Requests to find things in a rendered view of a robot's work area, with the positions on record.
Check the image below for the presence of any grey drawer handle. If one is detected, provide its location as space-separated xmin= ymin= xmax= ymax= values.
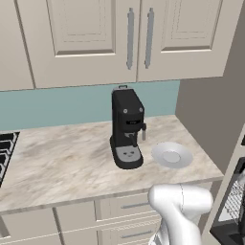
xmin=120 ymin=201 xmax=151 ymax=211

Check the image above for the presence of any metal oven rack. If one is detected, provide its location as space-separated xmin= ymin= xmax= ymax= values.
xmin=222 ymin=173 xmax=245 ymax=224

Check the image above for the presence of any beige drawer front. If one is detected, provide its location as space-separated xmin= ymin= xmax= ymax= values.
xmin=99 ymin=216 xmax=165 ymax=245
xmin=98 ymin=190 xmax=161 ymax=222

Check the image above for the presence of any beige wall cupboard door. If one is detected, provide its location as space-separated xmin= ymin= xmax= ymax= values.
xmin=136 ymin=0 xmax=245 ymax=83
xmin=0 ymin=0 xmax=35 ymax=92
xmin=14 ymin=0 xmax=142 ymax=90

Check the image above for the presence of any black espresso coffee machine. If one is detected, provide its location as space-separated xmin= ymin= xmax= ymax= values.
xmin=109 ymin=84 xmax=148 ymax=170

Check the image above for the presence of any grey round plate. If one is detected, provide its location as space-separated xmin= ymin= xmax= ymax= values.
xmin=150 ymin=141 xmax=194 ymax=169

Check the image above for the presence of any beige base cupboard door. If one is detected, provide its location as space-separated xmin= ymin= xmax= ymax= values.
xmin=0 ymin=207 xmax=62 ymax=245
xmin=53 ymin=200 xmax=99 ymax=245

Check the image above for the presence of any black hob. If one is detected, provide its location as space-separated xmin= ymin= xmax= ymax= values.
xmin=0 ymin=130 xmax=21 ymax=189

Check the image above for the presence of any grey cupboard door handle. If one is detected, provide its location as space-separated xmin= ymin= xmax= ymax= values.
xmin=125 ymin=7 xmax=135 ymax=71
xmin=144 ymin=7 xmax=156 ymax=70

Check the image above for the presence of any beige tall oven cabinet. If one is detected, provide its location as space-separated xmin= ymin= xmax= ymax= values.
xmin=174 ymin=0 xmax=245 ymax=245

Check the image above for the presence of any black oven door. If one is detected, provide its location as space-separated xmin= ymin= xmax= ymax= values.
xmin=210 ymin=221 xmax=245 ymax=245

